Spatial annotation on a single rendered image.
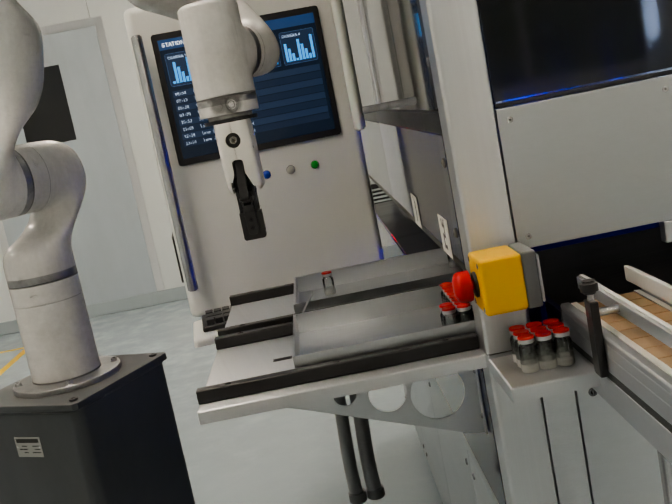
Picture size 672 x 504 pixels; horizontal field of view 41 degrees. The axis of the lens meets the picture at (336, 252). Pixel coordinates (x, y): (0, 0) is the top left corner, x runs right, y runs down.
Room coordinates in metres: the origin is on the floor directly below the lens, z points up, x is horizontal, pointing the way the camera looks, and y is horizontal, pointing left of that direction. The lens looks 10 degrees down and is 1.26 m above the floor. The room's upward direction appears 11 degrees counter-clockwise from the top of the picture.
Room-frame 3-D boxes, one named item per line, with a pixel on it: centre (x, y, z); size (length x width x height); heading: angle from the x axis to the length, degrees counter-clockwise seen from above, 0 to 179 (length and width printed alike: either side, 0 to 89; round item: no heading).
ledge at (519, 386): (1.09, -0.24, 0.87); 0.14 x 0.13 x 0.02; 91
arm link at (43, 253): (1.60, 0.50, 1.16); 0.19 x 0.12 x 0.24; 145
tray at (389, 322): (1.35, -0.08, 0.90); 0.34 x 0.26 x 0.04; 91
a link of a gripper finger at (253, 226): (1.26, 0.11, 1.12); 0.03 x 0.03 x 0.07; 1
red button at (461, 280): (1.10, -0.16, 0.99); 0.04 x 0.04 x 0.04; 1
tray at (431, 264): (1.69, -0.08, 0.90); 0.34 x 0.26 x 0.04; 91
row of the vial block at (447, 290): (1.36, -0.17, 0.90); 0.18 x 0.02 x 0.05; 1
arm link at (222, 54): (1.28, 0.11, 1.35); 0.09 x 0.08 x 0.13; 145
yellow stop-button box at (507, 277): (1.10, -0.20, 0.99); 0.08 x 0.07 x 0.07; 91
